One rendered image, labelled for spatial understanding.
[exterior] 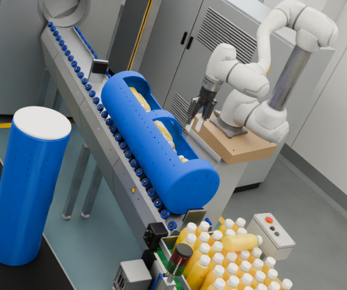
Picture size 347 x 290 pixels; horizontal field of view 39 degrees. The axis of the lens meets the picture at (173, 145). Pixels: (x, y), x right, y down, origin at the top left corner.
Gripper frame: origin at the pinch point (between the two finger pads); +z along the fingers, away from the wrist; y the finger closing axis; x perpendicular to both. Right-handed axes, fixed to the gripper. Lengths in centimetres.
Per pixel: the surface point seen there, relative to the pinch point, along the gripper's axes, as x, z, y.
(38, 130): -30, 27, 62
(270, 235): 55, 21, -19
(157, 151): 3.1, 13.2, 16.7
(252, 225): 44, 25, -19
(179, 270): 72, 11, 42
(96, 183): -72, 98, -2
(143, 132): -12.8, 14.1, 17.3
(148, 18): -116, -6, -25
